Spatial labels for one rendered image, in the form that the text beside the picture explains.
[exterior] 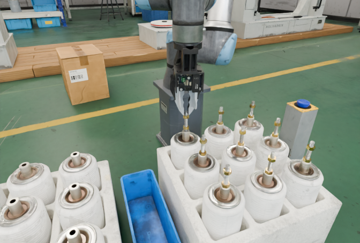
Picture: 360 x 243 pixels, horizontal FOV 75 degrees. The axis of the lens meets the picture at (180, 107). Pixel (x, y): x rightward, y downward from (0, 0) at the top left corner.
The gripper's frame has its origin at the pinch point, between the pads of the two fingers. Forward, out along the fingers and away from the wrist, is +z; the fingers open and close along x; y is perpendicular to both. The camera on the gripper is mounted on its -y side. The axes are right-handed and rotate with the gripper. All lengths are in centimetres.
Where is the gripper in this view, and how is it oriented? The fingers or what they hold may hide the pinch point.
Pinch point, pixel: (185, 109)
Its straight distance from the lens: 69.1
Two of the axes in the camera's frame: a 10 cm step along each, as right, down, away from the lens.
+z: 0.0, 8.8, 4.7
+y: 1.0, 4.7, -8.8
